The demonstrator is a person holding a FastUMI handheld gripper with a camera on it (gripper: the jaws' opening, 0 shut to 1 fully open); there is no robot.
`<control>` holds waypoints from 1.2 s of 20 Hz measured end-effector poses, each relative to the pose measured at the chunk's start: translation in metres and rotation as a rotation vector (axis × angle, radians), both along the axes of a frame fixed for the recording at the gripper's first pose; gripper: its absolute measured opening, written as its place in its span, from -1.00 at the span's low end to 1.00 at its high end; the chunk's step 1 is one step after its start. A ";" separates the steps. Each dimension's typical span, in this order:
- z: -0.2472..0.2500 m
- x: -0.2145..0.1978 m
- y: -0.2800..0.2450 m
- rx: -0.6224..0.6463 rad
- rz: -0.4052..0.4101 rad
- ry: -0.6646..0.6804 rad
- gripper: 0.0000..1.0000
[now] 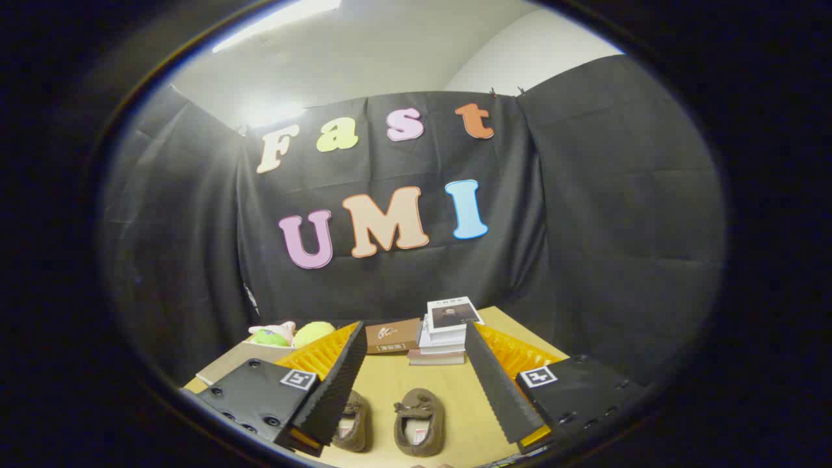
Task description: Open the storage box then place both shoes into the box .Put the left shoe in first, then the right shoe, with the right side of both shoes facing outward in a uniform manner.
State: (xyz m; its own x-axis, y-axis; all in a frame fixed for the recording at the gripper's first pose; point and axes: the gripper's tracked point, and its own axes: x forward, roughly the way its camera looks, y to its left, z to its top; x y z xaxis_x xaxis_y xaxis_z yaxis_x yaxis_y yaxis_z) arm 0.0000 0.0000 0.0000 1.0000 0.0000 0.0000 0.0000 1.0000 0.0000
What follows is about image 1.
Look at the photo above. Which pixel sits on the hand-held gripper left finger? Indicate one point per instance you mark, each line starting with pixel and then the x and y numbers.
pixel 338 383

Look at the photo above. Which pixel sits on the plain white book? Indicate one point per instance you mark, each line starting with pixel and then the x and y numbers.
pixel 442 341

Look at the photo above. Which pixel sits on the pink plush toy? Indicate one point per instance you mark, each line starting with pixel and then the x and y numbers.
pixel 276 327

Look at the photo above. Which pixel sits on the pink cover book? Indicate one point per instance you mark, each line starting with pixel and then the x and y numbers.
pixel 437 357

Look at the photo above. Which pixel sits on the brown cardboard storage box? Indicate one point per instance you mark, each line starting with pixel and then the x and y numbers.
pixel 234 364

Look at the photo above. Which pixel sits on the brown cover book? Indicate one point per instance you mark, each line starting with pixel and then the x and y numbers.
pixel 392 335

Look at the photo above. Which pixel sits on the yellow plush toy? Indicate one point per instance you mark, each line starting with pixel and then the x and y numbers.
pixel 313 333

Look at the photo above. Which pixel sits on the white portrait cover book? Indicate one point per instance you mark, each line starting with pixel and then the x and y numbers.
pixel 454 314

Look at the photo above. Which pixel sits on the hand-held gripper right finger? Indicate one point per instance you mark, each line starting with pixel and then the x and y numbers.
pixel 497 383

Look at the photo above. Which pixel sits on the brown fuzzy shoe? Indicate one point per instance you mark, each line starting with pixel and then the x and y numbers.
pixel 356 426
pixel 419 422

